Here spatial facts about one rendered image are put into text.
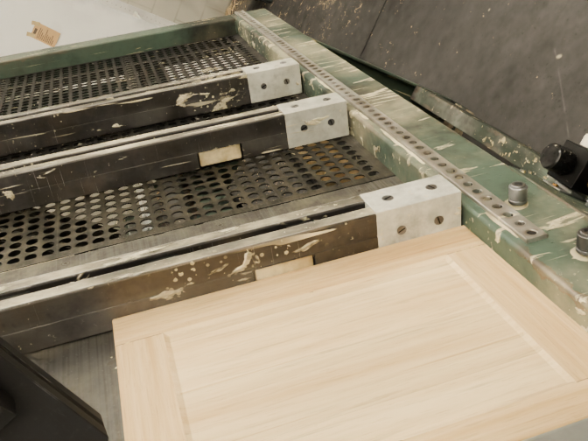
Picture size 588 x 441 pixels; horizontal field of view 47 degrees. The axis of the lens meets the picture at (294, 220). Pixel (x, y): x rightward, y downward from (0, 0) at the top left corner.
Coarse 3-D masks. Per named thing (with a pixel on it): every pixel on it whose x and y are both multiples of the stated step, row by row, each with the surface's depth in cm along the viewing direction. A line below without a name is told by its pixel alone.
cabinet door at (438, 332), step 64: (384, 256) 88; (448, 256) 86; (128, 320) 82; (192, 320) 81; (256, 320) 80; (320, 320) 78; (384, 320) 77; (448, 320) 76; (512, 320) 74; (128, 384) 72; (192, 384) 71; (256, 384) 70; (320, 384) 69; (384, 384) 68; (448, 384) 67; (512, 384) 66; (576, 384) 64
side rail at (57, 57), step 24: (192, 24) 214; (216, 24) 214; (48, 48) 208; (72, 48) 205; (96, 48) 206; (120, 48) 208; (144, 48) 211; (192, 48) 215; (0, 72) 201; (24, 72) 203; (48, 72) 205
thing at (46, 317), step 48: (384, 192) 92; (432, 192) 91; (192, 240) 87; (240, 240) 86; (288, 240) 86; (336, 240) 88; (384, 240) 90; (0, 288) 82; (48, 288) 83; (96, 288) 81; (144, 288) 83; (192, 288) 85; (0, 336) 80; (48, 336) 82
